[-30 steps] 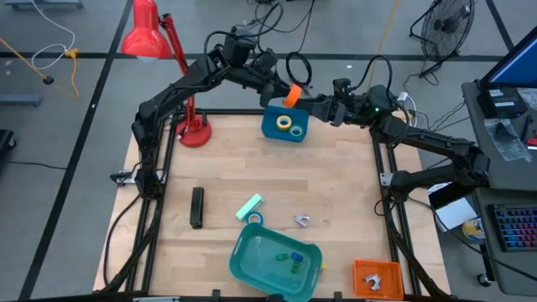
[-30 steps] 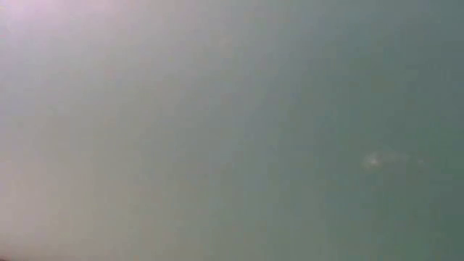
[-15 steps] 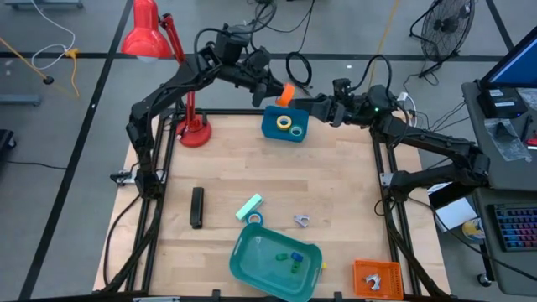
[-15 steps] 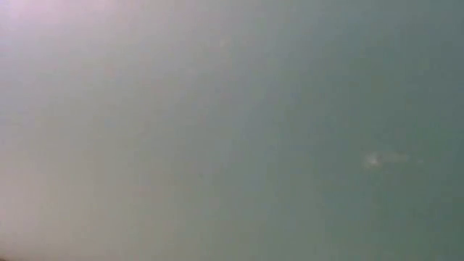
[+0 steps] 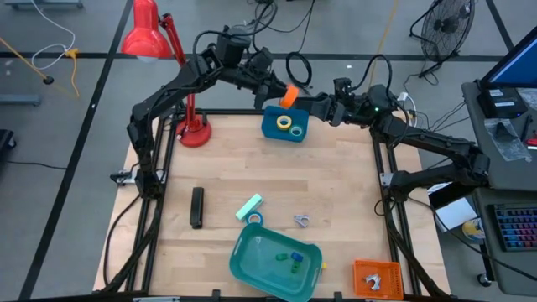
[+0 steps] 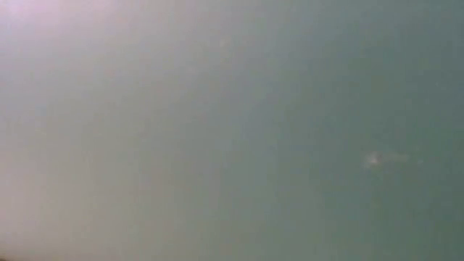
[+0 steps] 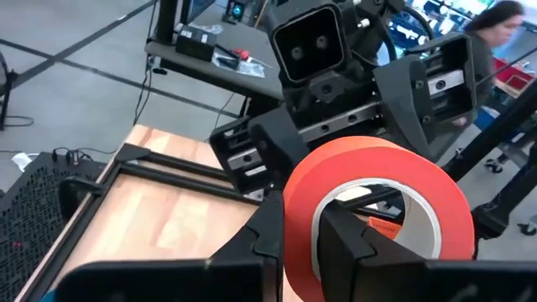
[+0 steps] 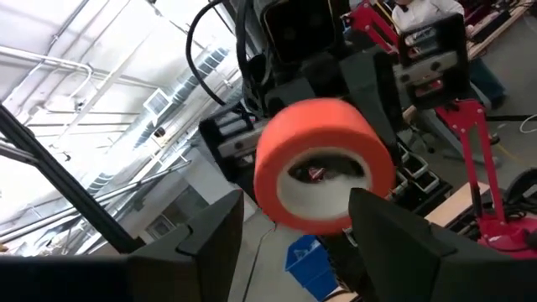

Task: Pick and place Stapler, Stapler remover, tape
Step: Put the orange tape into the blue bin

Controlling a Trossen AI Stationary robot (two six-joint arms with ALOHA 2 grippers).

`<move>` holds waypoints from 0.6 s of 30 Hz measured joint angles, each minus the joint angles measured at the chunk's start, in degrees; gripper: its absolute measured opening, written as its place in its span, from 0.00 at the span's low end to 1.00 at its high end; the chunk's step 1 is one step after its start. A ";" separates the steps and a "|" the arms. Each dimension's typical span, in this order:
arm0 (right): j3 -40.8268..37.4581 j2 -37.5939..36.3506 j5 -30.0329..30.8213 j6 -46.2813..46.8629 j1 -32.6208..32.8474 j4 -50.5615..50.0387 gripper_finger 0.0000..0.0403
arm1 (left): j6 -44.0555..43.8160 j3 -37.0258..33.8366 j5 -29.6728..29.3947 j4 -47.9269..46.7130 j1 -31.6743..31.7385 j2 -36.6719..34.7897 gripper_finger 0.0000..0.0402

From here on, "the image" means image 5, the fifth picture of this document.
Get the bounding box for orange plastic basket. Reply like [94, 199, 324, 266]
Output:
[352, 258, 405, 302]

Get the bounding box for round yellow blue pad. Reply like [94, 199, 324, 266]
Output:
[461, 217, 487, 242]

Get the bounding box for coiled black cable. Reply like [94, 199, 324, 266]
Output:
[285, 50, 314, 90]

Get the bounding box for teal plastic bin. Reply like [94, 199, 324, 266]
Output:
[228, 221, 324, 302]

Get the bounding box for mint green stapler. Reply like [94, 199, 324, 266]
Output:
[234, 193, 266, 222]

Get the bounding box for black floor fan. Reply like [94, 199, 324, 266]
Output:
[409, 0, 477, 80]

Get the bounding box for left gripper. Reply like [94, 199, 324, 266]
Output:
[228, 62, 290, 111]

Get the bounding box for red desk lamp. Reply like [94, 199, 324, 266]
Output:
[120, 0, 213, 148]

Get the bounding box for black box with labels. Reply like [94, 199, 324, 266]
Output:
[477, 86, 529, 120]

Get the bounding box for clear plastic bag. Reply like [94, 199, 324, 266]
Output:
[484, 117, 534, 164]

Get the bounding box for grey cart foot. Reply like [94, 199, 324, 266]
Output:
[3, 0, 85, 11]
[0, 93, 42, 107]

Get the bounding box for white floor cable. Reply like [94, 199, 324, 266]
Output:
[31, 0, 77, 71]

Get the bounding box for black caster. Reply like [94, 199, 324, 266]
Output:
[0, 128, 18, 153]

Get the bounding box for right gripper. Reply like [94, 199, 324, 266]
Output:
[298, 77, 404, 128]

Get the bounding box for yellow tape roll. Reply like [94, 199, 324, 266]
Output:
[275, 114, 294, 132]

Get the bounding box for backlit keyboard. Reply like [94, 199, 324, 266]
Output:
[493, 202, 537, 253]

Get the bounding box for dark blue plastic tray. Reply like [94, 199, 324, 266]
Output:
[260, 104, 310, 144]

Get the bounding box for orange tape roll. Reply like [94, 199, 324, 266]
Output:
[278, 83, 300, 110]

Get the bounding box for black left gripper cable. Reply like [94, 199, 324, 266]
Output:
[192, 0, 278, 55]

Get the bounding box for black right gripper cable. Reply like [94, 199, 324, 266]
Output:
[351, 54, 394, 91]

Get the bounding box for white paper sheet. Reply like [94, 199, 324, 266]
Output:
[427, 180, 455, 195]
[435, 196, 476, 233]

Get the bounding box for yellow floor cable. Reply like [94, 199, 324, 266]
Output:
[0, 36, 81, 99]

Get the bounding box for grey desk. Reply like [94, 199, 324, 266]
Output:
[472, 186, 537, 297]
[461, 79, 537, 193]

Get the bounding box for light blue staple remover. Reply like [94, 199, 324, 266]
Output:
[363, 273, 383, 292]

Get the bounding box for straight yellow hanging cable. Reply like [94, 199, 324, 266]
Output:
[368, 0, 402, 55]

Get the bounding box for black pen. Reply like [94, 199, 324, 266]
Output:
[521, 114, 534, 142]

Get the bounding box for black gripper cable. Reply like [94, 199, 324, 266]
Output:
[351, 54, 394, 91]
[192, 0, 278, 55]

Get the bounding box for loose black floor cable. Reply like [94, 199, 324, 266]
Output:
[251, 0, 315, 34]

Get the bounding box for white power adapter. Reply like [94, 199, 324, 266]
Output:
[396, 91, 420, 130]

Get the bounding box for black stapler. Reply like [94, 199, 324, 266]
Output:
[189, 186, 206, 230]

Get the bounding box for computer monitor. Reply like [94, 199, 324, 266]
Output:
[479, 25, 537, 90]

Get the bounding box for small green stapler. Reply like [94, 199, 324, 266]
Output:
[274, 252, 304, 275]

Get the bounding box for black metal table frame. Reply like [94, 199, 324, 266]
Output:
[100, 107, 452, 302]

